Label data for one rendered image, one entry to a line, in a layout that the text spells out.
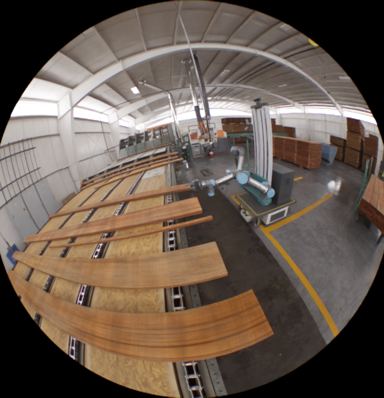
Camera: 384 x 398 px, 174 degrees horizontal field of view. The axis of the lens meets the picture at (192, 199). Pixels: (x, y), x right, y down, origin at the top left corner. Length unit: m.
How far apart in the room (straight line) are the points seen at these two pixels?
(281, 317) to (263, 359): 0.46
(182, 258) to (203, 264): 0.12
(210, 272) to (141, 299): 0.37
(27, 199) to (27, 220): 0.79
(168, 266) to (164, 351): 0.43
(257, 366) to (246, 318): 1.04
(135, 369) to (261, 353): 1.08
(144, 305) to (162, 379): 0.39
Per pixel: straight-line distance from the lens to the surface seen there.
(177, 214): 0.99
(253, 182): 1.47
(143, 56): 7.97
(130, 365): 0.73
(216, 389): 0.67
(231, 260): 1.67
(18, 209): 5.89
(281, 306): 1.56
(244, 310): 0.56
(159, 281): 0.65
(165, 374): 0.67
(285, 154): 6.24
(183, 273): 0.64
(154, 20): 6.78
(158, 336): 0.59
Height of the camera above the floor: 1.43
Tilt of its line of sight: 29 degrees down
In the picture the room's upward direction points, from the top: 12 degrees counter-clockwise
